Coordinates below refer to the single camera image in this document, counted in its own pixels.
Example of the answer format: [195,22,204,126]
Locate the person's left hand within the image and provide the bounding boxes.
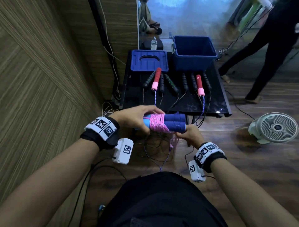
[108,105,165,135]

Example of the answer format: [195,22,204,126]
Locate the person's right hand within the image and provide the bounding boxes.
[175,124,206,149]

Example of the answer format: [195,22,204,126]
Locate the blue-handled pink jump rope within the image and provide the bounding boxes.
[142,113,187,149]

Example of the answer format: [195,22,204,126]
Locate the black green-striped jump rope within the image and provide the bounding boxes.
[142,71,180,106]

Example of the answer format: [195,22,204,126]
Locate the blue plastic bin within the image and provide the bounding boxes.
[172,35,218,71]

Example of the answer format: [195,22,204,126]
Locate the person's left forearm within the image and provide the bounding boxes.
[0,138,100,227]

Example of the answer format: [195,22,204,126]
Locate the person's right forearm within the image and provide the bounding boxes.
[210,158,299,227]

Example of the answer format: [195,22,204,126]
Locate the blue bin lid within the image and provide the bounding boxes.
[130,49,169,72]

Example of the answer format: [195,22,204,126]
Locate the person's black clothing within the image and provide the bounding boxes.
[98,172,228,227]

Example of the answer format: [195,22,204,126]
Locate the black glossy low table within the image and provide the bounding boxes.
[119,50,232,117]

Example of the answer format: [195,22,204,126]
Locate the black wristband with marker tags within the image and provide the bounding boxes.
[80,116,120,151]
[193,142,227,173]

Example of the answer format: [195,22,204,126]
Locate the black pouch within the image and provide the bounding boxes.
[140,38,164,51]

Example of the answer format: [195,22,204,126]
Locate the white floor fan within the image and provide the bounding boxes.
[248,112,299,144]

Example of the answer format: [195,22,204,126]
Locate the white cable coil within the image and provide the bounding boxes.
[102,102,120,117]

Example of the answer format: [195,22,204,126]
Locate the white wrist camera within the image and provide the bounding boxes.
[112,138,134,165]
[188,160,206,183]

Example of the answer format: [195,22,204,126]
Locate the black camera cable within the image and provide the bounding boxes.
[178,147,216,179]
[68,157,128,227]

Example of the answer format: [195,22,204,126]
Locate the black floor cable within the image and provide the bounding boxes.
[225,90,255,120]

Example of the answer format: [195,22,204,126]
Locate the white wall cable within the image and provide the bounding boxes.
[98,0,126,99]

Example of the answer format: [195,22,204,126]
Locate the thin white hanging cable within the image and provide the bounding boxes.
[215,4,274,61]

